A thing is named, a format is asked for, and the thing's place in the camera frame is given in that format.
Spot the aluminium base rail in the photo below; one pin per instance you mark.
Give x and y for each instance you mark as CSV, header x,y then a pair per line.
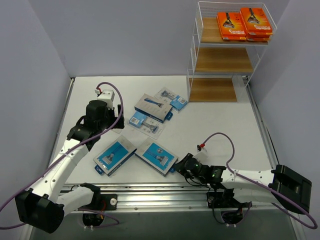
x,y
156,197

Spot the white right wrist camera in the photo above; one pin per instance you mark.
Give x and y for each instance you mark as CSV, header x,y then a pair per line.
x,y
202,153

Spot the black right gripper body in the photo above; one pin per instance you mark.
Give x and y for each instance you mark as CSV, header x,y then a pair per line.
x,y
180,164

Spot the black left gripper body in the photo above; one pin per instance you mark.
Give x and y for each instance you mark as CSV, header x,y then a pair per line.
x,y
119,116

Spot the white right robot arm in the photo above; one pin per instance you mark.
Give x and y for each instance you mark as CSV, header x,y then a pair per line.
x,y
280,185

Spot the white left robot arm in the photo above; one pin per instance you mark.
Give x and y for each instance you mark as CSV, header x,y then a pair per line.
x,y
41,205

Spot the grey blue Harry's box left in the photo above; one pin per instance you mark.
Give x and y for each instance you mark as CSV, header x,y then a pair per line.
x,y
114,156

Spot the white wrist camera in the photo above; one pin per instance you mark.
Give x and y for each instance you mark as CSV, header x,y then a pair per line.
x,y
106,96
202,153

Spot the Harry's box upper white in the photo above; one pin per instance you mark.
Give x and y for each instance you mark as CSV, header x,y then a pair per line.
x,y
154,108

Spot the orange Gillette box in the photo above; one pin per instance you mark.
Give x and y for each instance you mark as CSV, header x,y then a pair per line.
x,y
230,26
258,38
255,21

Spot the clear blister razor pack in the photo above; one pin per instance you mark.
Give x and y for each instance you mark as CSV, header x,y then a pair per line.
x,y
167,96
146,125

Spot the white wire wooden shelf rack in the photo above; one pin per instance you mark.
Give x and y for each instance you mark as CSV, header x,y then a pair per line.
x,y
218,70

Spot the clear blister razor pack left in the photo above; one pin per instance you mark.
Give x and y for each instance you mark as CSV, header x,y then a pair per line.
x,y
146,125

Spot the clear blister razor pack top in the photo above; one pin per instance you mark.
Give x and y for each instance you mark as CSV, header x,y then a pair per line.
x,y
167,96

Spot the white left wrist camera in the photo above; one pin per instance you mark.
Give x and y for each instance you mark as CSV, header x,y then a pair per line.
x,y
106,96

